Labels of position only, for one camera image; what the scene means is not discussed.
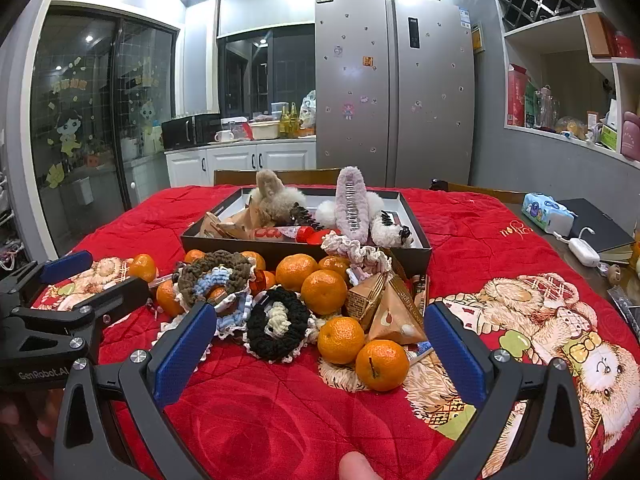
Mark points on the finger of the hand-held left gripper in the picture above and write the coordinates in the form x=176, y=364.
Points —
x=112, y=296
x=65, y=266

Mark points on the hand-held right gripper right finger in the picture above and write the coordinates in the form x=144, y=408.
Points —
x=455, y=355

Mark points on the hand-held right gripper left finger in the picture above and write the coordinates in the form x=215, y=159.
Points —
x=185, y=355

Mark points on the pile of mandarins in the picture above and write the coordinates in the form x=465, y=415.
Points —
x=382, y=365

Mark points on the black crochet scrunchie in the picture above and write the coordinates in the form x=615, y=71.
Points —
x=260, y=330

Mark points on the blue crochet scrunchie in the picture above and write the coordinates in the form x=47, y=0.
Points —
x=215, y=278

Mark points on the brown crochet scrunchie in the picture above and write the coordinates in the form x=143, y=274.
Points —
x=200, y=272

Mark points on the dark shallow cardboard box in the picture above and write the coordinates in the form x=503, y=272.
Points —
x=220, y=245

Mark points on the person's right hand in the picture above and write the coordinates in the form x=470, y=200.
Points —
x=357, y=467

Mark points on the brown triangular snack packet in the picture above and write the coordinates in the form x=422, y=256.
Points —
x=362, y=295
x=395, y=315

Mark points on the dark chocolate bar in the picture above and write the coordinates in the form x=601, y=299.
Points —
x=420, y=290

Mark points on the white trash bin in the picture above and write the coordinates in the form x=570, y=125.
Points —
x=83, y=191

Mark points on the red printed blanket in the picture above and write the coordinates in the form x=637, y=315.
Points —
x=280, y=410

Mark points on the brown paper snack packets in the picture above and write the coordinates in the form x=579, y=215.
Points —
x=225, y=227

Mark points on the white fluffy hair claw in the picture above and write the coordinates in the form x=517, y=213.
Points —
x=385, y=232

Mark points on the pink crochet scrunchie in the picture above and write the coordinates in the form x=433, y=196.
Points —
x=350, y=247

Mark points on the red white snack packet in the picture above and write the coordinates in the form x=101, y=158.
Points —
x=280, y=234

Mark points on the glass sliding door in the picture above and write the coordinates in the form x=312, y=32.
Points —
x=100, y=110

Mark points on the wooden chair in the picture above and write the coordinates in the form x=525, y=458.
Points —
x=485, y=192
x=235, y=177

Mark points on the white charger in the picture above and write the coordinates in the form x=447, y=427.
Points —
x=584, y=251

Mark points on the blue printed tissue pack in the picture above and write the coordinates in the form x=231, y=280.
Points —
x=547, y=212

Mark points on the black microwave oven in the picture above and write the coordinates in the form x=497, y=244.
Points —
x=190, y=132

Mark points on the beige fluffy hair claw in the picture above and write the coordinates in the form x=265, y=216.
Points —
x=270, y=195

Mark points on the dark braided hair clip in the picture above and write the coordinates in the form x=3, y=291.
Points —
x=302, y=215

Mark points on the white kitchen cabinet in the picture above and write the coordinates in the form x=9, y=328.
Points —
x=240, y=160

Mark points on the white fluffy pompom clip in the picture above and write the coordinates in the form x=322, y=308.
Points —
x=327, y=212

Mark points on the pink fluffy hair claw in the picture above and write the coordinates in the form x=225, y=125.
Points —
x=345, y=195

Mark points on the black notebook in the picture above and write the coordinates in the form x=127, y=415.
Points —
x=600, y=225

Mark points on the white cup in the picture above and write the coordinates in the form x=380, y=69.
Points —
x=224, y=136

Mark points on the white plastic basin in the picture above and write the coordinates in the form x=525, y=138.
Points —
x=264, y=131

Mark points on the yellow glass bottle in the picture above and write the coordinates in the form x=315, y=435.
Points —
x=284, y=122
x=294, y=121

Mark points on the silver refrigerator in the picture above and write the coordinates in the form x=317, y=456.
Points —
x=400, y=110

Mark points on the green packet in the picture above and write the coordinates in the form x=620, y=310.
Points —
x=530, y=107

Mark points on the glass pitcher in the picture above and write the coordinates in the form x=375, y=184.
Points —
x=546, y=107

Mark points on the red gift box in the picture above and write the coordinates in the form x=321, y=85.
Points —
x=516, y=97

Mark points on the clear plastic bag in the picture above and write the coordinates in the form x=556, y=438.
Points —
x=309, y=112

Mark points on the dark kitchen window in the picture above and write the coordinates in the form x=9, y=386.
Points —
x=270, y=70

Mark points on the pink container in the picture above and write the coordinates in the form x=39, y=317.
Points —
x=631, y=135

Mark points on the brown board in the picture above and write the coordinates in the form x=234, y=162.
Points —
x=595, y=35

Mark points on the small red box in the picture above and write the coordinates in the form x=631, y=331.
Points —
x=625, y=46

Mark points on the white wall shelf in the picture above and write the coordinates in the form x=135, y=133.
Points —
x=545, y=32

